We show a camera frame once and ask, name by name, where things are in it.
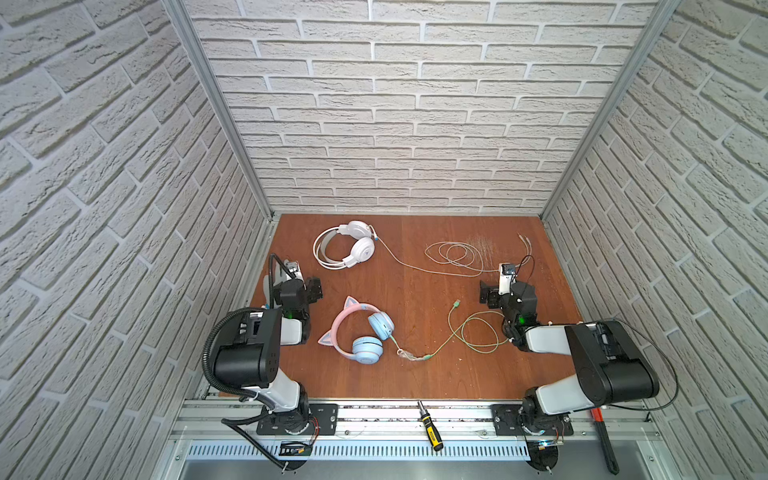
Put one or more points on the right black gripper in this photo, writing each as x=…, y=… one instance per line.
x=492, y=296

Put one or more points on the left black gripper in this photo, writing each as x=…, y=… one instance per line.
x=312, y=288

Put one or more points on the pink blue cat-ear headphones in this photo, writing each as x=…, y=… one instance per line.
x=365, y=350

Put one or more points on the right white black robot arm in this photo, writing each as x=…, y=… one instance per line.
x=609, y=366

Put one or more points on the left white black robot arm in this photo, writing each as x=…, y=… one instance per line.
x=241, y=355

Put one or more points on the red pipe wrench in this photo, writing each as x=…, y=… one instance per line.
x=611, y=462

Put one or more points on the small black electronics board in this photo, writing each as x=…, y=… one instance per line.
x=295, y=449

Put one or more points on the yellow black screwdriver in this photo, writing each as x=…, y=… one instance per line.
x=432, y=432

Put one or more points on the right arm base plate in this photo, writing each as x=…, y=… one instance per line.
x=516, y=420

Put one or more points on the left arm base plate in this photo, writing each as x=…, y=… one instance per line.
x=321, y=417

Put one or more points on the aluminium frame rail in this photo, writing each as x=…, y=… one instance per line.
x=365, y=419

